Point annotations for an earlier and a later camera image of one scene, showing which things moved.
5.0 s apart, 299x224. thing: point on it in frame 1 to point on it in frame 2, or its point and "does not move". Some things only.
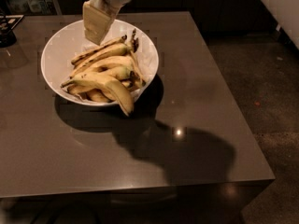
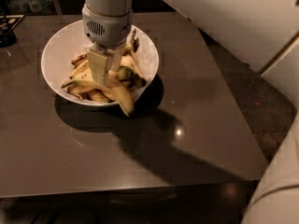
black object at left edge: x=7 y=36 does not move
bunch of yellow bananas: x=108 y=73 does not move
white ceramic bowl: x=62 y=45 does not move
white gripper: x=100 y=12 to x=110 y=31
